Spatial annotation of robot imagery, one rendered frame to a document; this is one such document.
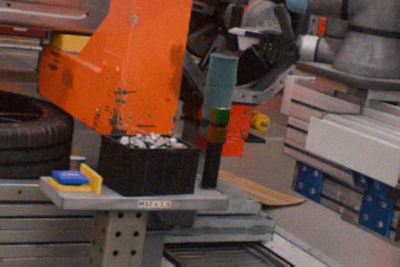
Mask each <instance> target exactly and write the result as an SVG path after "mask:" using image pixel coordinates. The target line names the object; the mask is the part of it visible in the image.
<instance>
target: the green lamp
mask: <svg viewBox="0 0 400 267"><path fill-rule="evenodd" d="M229 119H230V109H229V108H228V107H224V106H220V105H211V107H210V116H209V121H212V122H214V123H215V124H225V125H227V124H229Z"/></svg>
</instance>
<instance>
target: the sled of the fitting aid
mask: <svg viewBox="0 0 400 267"><path fill-rule="evenodd" d="M275 226H276V220H275V219H273V218H272V217H270V216H269V215H268V214H265V212H264V210H262V209H261V211H260V213H259V214H197V215H196V225H195V226H194V227H192V228H191V229H170V230H171V231H172V233H166V235H165V240H164V243H190V242H221V241H253V240H273V234H274V230H275Z"/></svg>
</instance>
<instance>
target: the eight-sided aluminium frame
mask: <svg viewBox="0 0 400 267"><path fill-rule="evenodd" d="M319 20H320V16H316V15H308V14H301V13H300V14H299V23H298V27H297V32H296V38H297V37H298V35H310V36H315V37H316V36H317V28H318V24H319ZM299 72H300V71H299V70H296V66H295V65H294V64H290V63H281V64H280V65H279V67H277V69H276V70H273V72H271V74H270V75H268V76H267V77H266V78H265V79H264V80H263V81H262V82H261V83H259V84H258V85H257V86H256V87H255V88H241V87H234V92H233V98H232V102H245V103H254V104H266V103H267V102H268V101H269V100H271V98H272V97H273V96H275V95H276V94H277V93H278V92H279V91H280V90H281V89H282V88H283V87H285V81H286V76H287V75H297V74H298V73H299ZM183 75H184V77H185V78H186V79H187V81H188V82H189V84H190V86H191V87H192V88H193V90H194V91H195V92H196V94H197V95H198V96H200V97H202V98H204V90H205V84H206V80H207V78H206V77H205V76H204V74H203V73H202V72H201V70H200V69H199V68H198V66H197V64H196V62H195V61H194V60H193V58H192V56H191V55H189V52H188V51H187V49H186V52H185V55H184V70H183Z"/></svg>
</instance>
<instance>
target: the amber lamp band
mask: <svg viewBox="0 0 400 267"><path fill-rule="evenodd" d="M227 131H228V130H227V128H215V127H213V126H212V125H208V126H207V133H206V140H207V141H209V142H212V143H213V144H225V143H226V139H227Z"/></svg>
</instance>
